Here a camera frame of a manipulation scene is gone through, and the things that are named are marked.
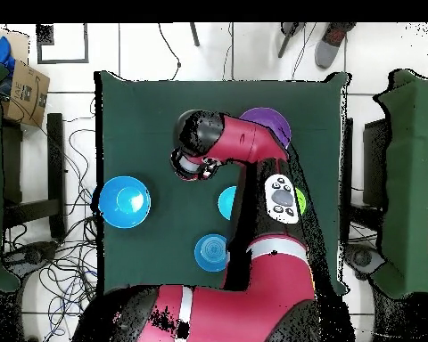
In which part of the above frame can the blue bag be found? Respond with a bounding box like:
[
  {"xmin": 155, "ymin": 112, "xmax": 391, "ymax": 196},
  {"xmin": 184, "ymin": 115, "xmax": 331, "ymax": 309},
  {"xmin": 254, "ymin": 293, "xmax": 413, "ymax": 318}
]
[{"xmin": 0, "ymin": 35, "xmax": 16, "ymax": 74}]

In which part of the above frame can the small green ribbed bowl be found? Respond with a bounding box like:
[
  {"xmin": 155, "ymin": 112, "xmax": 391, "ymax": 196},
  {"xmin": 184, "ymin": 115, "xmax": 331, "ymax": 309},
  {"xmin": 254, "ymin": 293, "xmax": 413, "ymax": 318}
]
[{"xmin": 294, "ymin": 187, "xmax": 308, "ymax": 216}]

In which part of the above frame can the black tripod stand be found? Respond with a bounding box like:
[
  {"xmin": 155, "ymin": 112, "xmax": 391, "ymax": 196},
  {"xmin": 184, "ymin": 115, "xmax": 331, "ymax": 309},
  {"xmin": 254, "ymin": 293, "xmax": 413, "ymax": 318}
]
[{"xmin": 277, "ymin": 21, "xmax": 306, "ymax": 59}]

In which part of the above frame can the dark green table cloth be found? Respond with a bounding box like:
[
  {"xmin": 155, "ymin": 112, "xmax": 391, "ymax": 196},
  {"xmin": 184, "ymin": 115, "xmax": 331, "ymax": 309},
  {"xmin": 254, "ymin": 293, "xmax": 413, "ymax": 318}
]
[{"xmin": 94, "ymin": 70, "xmax": 350, "ymax": 297}]

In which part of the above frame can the small light blue ribbed bowl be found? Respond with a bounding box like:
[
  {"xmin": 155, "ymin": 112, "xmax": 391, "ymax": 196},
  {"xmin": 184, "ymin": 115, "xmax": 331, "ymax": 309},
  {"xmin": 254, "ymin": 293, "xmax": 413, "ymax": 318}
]
[{"xmin": 217, "ymin": 185, "xmax": 237, "ymax": 221}]

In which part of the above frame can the black bench frame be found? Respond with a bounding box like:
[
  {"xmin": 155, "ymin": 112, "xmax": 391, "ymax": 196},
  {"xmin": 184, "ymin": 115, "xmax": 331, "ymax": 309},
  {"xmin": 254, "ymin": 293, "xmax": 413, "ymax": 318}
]
[{"xmin": 1, "ymin": 112, "xmax": 68, "ymax": 240}]

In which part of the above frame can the black square floor frame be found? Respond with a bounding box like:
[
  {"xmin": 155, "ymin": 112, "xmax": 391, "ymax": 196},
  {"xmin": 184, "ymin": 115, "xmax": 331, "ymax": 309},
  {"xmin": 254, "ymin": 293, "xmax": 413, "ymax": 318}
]
[{"xmin": 36, "ymin": 22, "xmax": 90, "ymax": 66}]

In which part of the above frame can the person's foot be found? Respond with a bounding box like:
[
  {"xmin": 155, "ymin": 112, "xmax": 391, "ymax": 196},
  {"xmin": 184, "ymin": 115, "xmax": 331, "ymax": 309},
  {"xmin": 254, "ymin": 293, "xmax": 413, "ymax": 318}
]
[{"xmin": 313, "ymin": 22, "xmax": 358, "ymax": 70}]

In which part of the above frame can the large blue bowl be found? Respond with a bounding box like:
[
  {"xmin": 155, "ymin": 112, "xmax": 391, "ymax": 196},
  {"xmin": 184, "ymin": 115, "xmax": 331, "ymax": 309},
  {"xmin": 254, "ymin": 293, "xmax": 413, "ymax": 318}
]
[{"xmin": 98, "ymin": 175, "xmax": 152, "ymax": 229}]

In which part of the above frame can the medium blue bowl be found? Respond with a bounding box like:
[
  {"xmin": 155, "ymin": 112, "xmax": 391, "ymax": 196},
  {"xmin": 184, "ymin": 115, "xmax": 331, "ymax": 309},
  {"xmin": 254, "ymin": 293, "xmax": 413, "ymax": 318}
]
[{"xmin": 193, "ymin": 232, "xmax": 231, "ymax": 273}]

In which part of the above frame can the plain cardboard box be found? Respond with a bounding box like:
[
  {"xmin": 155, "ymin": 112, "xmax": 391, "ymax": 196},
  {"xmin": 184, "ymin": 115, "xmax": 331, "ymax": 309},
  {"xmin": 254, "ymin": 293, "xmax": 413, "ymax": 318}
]
[{"xmin": 0, "ymin": 28, "xmax": 30, "ymax": 65}]

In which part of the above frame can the wide purple bowl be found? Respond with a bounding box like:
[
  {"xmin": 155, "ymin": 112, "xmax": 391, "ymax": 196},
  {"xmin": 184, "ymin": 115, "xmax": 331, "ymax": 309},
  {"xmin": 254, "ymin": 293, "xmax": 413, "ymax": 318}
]
[{"xmin": 239, "ymin": 107, "xmax": 292, "ymax": 150}]

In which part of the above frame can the black pedestal foot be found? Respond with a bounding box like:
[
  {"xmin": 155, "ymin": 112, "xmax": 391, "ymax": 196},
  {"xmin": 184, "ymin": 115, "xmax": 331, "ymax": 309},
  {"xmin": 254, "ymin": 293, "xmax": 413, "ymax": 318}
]
[
  {"xmin": 3, "ymin": 240, "xmax": 60, "ymax": 279},
  {"xmin": 343, "ymin": 241, "xmax": 386, "ymax": 281}
]

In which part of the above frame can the printed cardboard box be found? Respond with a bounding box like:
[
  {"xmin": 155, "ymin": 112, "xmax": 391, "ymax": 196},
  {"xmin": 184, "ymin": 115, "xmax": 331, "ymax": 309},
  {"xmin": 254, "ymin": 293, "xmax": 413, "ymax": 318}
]
[{"xmin": 3, "ymin": 60, "xmax": 52, "ymax": 128}]

